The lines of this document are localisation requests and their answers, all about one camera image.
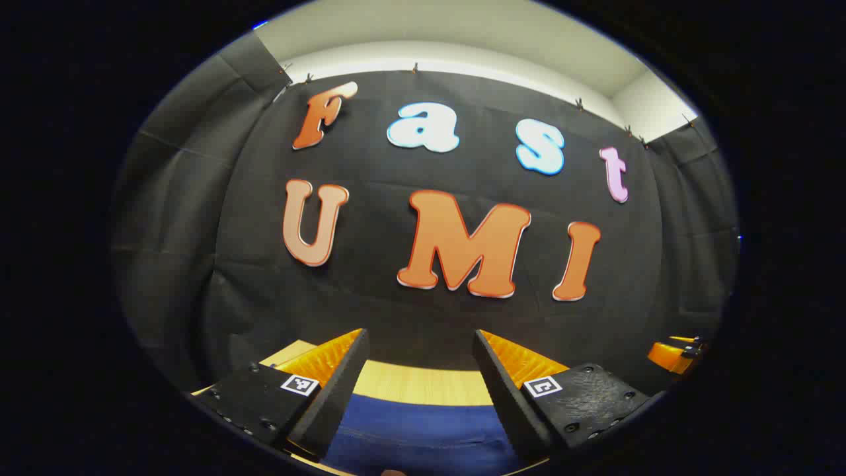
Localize black backdrop cloth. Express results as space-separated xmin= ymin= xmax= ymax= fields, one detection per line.
xmin=109 ymin=30 xmax=740 ymax=397

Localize blue denim jeans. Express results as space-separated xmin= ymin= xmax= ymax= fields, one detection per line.
xmin=323 ymin=393 xmax=526 ymax=476

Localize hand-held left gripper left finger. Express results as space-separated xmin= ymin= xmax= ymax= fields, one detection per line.
xmin=192 ymin=328 xmax=369 ymax=462

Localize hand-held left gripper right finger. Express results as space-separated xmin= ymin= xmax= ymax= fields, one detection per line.
xmin=472 ymin=329 xmax=652 ymax=463

